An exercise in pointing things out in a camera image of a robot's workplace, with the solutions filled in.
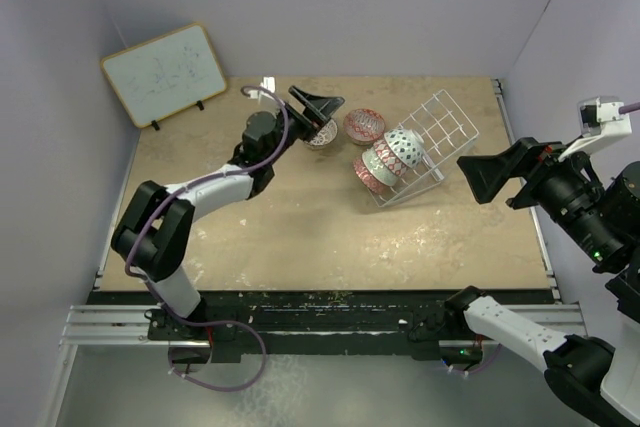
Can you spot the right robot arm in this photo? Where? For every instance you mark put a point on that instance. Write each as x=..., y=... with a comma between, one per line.
x=596, y=379

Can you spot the aluminium extrusion rail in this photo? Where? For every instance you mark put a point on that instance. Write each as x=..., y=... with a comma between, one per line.
x=104, y=325

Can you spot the black floral bowl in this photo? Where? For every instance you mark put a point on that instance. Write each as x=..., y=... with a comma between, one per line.
x=367, y=178

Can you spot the white green-spoked bowl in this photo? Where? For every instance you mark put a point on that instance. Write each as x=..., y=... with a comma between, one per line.
x=378, y=168

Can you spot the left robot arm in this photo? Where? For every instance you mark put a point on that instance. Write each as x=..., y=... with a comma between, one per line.
x=153, y=233

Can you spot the white dry-erase board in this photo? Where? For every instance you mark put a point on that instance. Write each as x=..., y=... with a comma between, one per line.
x=161, y=77

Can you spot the red patterned bowl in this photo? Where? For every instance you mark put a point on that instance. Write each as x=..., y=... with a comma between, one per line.
x=364, y=126

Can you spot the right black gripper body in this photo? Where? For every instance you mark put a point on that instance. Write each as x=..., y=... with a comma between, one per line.
x=558, y=186

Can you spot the white wire dish rack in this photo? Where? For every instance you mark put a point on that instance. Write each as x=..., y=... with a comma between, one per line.
x=447, y=133

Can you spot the light blue patterned bowl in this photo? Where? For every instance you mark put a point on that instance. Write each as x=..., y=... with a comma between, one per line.
x=407, y=146

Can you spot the white black-spoked bowl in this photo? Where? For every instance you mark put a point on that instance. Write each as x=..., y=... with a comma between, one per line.
x=324, y=137

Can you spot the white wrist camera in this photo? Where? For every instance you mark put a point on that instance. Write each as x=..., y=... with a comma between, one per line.
x=603, y=123
x=268, y=84

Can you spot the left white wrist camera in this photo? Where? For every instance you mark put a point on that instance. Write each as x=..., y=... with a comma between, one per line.
x=268, y=84

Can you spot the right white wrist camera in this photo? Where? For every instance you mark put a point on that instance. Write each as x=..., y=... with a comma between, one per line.
x=603, y=123

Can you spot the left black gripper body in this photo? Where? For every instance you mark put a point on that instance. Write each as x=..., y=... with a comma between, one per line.
x=298, y=127

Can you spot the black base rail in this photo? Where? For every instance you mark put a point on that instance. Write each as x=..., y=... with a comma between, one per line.
x=366, y=322

